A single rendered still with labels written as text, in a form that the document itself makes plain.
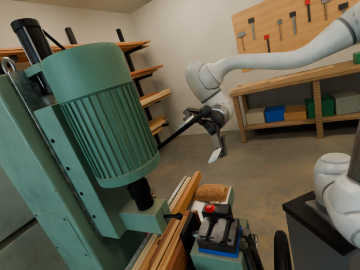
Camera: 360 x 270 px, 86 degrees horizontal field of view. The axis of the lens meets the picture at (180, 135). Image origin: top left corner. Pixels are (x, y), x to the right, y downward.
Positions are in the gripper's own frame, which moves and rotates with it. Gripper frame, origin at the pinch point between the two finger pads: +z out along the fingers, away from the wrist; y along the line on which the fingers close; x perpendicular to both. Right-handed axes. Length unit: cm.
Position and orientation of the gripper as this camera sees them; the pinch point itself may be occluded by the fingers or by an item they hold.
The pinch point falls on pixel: (198, 142)
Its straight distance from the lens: 58.4
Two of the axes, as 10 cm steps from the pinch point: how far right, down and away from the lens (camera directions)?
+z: -3.9, 3.9, -8.3
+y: -6.5, -7.6, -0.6
